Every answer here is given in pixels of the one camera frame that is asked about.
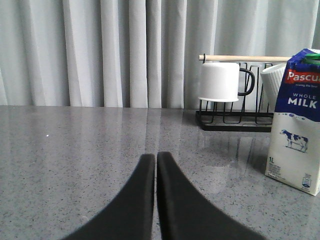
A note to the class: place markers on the black wire mug rack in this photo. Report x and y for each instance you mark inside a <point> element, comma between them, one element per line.
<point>251,113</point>

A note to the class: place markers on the blue white milk carton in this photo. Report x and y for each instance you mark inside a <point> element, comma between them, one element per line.
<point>294,151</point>

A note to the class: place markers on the grey curtain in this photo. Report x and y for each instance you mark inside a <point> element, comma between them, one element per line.
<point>137,53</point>

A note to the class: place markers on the white ribbed mug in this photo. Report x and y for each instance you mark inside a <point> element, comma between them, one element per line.
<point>272,77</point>

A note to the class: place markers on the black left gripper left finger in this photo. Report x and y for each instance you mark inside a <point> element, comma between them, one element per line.
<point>129,216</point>

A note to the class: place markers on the white mug black handle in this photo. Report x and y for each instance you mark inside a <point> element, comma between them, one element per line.
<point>219,82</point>

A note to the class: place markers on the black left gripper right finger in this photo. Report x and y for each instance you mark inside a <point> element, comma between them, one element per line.
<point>185,214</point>

